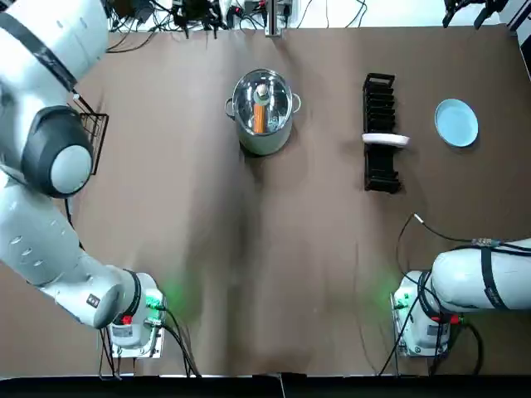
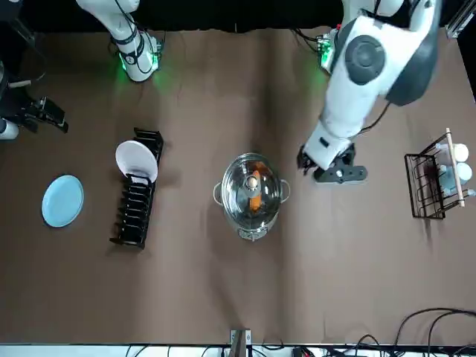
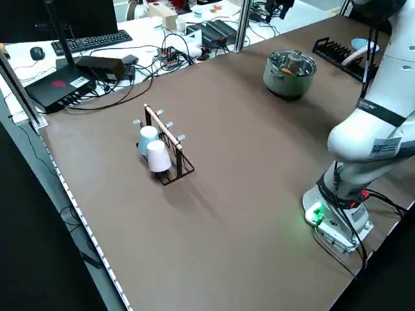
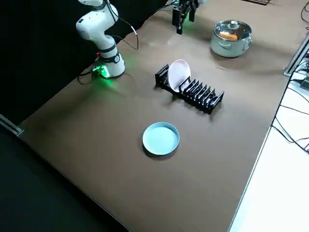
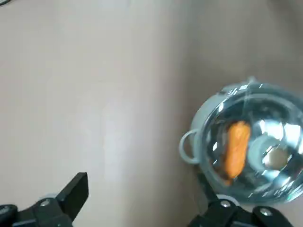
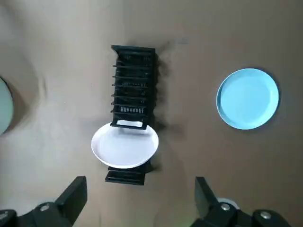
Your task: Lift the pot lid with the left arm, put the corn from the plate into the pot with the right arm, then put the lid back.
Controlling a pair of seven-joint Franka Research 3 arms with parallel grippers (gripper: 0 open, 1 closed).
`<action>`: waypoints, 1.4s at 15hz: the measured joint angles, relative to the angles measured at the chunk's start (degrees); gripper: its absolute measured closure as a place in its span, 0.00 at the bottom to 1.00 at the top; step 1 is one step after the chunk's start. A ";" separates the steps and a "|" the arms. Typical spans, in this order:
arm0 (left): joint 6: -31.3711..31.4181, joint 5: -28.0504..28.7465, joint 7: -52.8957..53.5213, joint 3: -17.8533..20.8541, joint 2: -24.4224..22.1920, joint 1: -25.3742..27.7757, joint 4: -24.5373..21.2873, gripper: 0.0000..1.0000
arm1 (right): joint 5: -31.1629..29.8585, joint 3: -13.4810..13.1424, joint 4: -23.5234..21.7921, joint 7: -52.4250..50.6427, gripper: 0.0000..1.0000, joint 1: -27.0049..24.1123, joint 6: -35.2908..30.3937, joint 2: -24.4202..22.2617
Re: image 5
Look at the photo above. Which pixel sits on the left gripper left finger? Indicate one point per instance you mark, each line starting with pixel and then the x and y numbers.
pixel 75 194

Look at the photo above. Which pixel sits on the glass pot lid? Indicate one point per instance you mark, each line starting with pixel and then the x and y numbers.
pixel 272 111

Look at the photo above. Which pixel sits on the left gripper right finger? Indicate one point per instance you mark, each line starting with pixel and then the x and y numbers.
pixel 225 212

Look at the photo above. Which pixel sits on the orange corn cob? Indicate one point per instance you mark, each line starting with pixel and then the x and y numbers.
pixel 236 146

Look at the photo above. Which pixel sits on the grey steel cooking pot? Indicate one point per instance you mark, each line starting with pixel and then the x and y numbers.
pixel 197 118

